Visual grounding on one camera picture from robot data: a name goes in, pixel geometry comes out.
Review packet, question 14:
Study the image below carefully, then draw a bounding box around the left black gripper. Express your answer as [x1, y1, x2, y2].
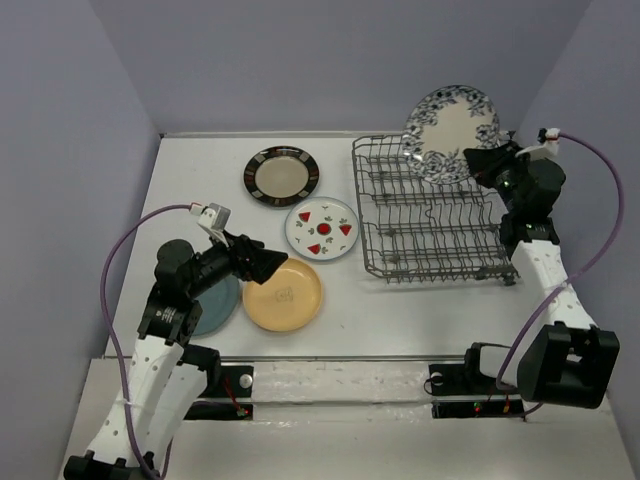
[186, 228, 288, 298]

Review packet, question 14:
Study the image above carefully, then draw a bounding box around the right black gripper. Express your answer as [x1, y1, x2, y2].
[461, 140, 529, 214]

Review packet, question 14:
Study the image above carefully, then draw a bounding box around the yellow plate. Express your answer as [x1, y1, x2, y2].
[242, 258, 323, 332]

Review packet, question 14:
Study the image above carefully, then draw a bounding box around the blue-grey plate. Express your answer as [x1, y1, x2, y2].
[193, 276, 240, 337]

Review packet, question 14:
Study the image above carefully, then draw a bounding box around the blue floral plate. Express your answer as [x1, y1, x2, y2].
[401, 85, 500, 185]

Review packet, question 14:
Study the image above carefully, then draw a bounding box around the watermelon pattern plate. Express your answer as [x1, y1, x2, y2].
[284, 197, 359, 262]

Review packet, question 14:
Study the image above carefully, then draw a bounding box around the black rimmed plate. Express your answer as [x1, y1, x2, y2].
[243, 146, 320, 208]

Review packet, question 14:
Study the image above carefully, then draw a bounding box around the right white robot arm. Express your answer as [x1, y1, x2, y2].
[460, 129, 620, 409]

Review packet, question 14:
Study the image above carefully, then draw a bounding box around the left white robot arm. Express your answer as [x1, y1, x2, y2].
[63, 235, 288, 479]

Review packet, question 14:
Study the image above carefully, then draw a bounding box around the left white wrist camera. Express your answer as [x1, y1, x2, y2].
[189, 202, 231, 246]

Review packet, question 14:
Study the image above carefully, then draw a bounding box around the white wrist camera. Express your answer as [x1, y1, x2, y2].
[189, 202, 231, 246]
[516, 128, 561, 161]

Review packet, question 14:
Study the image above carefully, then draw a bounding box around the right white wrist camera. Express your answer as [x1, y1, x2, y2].
[516, 128, 561, 161]

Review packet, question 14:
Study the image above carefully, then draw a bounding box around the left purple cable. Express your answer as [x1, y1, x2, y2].
[101, 202, 211, 479]

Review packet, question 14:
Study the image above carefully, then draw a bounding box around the purple cable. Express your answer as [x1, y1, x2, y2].
[101, 202, 211, 479]
[494, 130, 626, 391]

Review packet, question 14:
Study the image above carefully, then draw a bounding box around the grey wire dish rack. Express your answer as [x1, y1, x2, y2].
[352, 135, 518, 286]

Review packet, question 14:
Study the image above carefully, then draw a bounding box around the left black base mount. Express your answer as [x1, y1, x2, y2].
[185, 364, 254, 421]

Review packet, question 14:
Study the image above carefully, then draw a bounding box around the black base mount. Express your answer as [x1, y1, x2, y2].
[423, 363, 540, 420]
[185, 364, 254, 421]

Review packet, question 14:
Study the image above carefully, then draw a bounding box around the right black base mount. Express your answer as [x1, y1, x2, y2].
[423, 363, 540, 420]

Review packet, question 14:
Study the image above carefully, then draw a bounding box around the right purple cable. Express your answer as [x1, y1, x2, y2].
[494, 130, 626, 391]

